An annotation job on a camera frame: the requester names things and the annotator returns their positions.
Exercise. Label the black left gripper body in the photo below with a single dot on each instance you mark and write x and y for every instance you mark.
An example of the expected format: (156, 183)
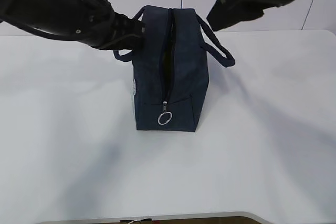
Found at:
(95, 23)

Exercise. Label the navy blue lunch bag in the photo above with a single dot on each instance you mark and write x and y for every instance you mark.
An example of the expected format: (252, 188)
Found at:
(170, 70)

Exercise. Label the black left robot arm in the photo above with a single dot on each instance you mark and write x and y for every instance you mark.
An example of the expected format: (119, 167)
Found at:
(28, 15)

